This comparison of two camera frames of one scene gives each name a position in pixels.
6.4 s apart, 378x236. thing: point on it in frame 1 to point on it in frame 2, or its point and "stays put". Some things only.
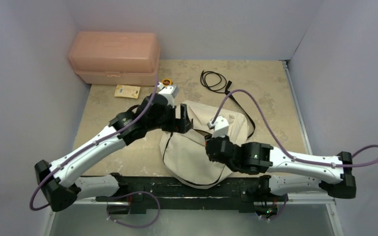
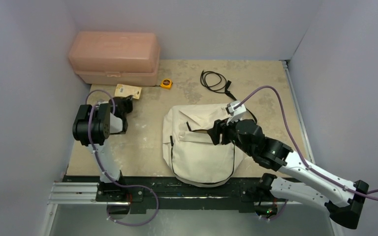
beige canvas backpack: x=183 y=154 stays put
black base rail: x=137 y=193 stays put
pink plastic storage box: x=123 y=58 stays put
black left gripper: x=180 y=125 to x=128 y=101
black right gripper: x=213 y=149 to x=218 y=131
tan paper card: x=131 y=91 stays put
